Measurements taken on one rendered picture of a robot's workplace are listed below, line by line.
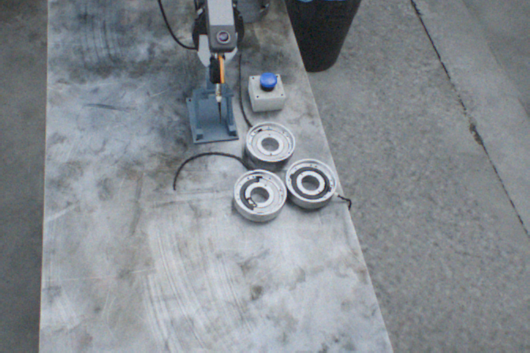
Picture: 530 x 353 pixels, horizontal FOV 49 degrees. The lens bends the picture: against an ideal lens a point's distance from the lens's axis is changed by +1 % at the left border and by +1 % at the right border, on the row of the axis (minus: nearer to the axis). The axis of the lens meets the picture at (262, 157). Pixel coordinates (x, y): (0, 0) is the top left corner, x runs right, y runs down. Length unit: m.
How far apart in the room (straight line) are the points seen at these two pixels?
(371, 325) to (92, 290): 0.51
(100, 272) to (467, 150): 1.73
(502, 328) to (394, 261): 0.40
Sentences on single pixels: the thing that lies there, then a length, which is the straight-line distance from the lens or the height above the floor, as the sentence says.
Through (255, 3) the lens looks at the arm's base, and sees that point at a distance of 1.50.
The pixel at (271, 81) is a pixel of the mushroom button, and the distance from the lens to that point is 1.29.
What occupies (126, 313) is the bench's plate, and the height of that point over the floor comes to 0.80.
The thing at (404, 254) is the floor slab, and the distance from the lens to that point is 2.14.
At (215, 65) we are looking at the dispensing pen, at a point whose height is 1.01.
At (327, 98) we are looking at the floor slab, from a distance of 2.47.
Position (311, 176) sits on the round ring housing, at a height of 0.82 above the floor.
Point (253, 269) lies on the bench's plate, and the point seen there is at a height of 0.80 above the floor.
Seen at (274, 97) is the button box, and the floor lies 0.84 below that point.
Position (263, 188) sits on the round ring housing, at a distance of 1.17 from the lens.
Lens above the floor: 1.81
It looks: 54 degrees down
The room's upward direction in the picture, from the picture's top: 10 degrees clockwise
